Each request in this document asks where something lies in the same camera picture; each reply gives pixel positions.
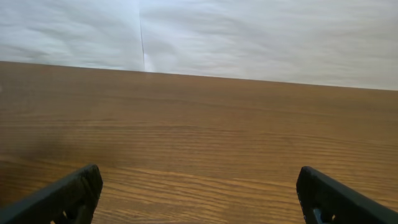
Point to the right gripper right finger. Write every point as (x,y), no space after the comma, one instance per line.
(335,199)

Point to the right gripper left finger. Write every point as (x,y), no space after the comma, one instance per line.
(62,199)

